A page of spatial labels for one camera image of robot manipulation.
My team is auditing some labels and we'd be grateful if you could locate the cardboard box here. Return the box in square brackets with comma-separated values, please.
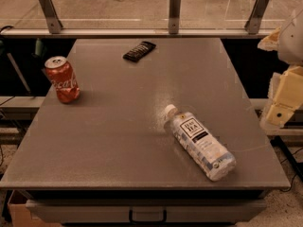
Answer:
[8, 191, 62, 227]

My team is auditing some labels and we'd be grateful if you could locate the black snack bar wrapper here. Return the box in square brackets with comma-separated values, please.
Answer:
[123, 41, 156, 62]

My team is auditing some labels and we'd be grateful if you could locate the clear plastic tea bottle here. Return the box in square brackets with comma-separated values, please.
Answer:
[165, 104, 236, 182]

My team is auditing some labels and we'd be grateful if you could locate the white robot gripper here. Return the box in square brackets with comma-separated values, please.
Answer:
[258, 6, 303, 130]

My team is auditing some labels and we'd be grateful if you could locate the metal bracket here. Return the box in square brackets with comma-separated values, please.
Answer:
[244, 0, 270, 34]
[38, 0, 62, 34]
[168, 0, 181, 34]

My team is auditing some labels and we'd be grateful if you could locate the left metal bracket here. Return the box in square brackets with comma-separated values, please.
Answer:
[38, 0, 62, 34]

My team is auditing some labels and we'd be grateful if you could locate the white horizontal rail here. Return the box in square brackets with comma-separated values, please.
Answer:
[1, 28, 273, 38]

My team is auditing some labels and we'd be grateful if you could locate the right metal bracket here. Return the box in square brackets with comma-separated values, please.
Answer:
[244, 0, 270, 34]

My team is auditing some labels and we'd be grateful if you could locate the red Coca-Cola can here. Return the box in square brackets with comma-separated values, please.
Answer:
[45, 56, 80, 103]

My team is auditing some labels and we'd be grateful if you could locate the middle metal bracket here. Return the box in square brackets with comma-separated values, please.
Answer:
[168, 0, 181, 34]

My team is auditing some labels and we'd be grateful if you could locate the grey drawer with handle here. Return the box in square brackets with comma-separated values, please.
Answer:
[26, 199, 266, 225]

